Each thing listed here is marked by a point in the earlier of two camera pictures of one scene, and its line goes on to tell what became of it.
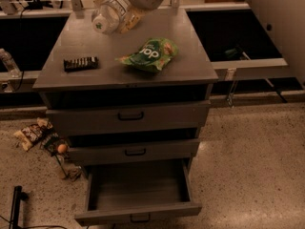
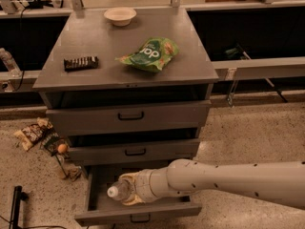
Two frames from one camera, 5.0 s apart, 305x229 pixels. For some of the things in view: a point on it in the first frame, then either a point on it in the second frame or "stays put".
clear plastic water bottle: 107,17 -> 119,191
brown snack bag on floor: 28,135 stays put
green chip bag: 153,54 stays put
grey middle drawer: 152,152 stays put
